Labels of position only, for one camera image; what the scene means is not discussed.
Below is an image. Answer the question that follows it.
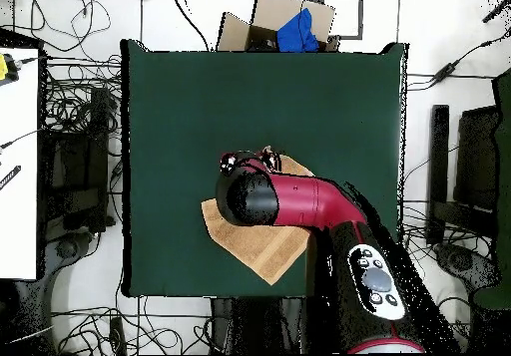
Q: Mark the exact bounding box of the black metal frame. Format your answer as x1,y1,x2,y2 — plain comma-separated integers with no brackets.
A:
306,0,364,41

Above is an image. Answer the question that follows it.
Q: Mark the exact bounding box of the black flat tool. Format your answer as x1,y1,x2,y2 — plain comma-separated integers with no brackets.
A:
0,165,22,191

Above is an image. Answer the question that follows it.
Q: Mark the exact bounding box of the tan terry towel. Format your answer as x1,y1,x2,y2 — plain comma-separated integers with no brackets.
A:
200,154,316,286

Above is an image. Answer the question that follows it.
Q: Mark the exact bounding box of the dark green table cloth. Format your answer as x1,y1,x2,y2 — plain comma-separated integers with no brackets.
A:
120,38,408,298

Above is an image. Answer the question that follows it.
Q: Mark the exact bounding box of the black upright bar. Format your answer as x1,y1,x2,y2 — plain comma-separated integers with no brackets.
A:
426,104,450,245

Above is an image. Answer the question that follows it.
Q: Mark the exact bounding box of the blue garment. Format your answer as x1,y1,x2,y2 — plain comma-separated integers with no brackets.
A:
275,7,320,53

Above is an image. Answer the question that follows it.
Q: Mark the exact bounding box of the black tripod leg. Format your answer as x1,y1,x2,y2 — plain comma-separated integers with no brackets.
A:
481,0,511,24

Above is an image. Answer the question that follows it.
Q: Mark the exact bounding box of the black flat case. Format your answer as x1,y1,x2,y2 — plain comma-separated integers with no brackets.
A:
453,106,500,213

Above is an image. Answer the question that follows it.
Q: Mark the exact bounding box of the yellow and black device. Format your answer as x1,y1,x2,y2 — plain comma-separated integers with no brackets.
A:
0,53,20,83

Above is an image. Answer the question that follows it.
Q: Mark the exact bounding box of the black power adapter cable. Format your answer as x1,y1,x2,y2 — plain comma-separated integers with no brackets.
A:
406,28,511,92

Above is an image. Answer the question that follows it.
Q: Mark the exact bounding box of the black pedestal foot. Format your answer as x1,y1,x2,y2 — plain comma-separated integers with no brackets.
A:
434,243,500,291
54,235,83,260

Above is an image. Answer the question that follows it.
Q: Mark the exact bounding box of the open cardboard box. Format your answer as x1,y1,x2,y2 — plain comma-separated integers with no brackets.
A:
216,0,341,53

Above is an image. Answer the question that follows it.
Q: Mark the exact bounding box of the white side table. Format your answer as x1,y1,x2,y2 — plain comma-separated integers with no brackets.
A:
0,46,41,281

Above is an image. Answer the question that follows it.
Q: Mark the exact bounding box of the black equipment rack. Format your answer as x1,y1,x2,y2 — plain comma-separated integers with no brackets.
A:
45,86,111,231

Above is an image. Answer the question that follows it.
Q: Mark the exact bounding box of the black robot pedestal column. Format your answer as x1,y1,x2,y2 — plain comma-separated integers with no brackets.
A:
210,296,308,355

